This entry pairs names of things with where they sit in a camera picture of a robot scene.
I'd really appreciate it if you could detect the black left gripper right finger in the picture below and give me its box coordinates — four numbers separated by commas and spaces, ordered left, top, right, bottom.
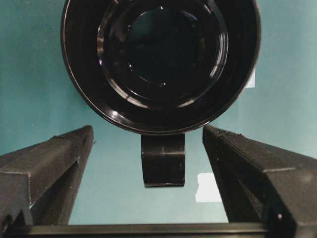
203, 125, 317, 232

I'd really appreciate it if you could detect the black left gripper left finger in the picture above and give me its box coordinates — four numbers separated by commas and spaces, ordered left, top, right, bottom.
0, 125, 94, 225

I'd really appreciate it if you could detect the pale tape strip lower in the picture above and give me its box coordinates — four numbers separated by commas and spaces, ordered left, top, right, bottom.
195, 173, 222, 203

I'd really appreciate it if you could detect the pale tape strip near holder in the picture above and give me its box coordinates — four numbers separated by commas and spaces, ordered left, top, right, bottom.
245, 68, 256, 88

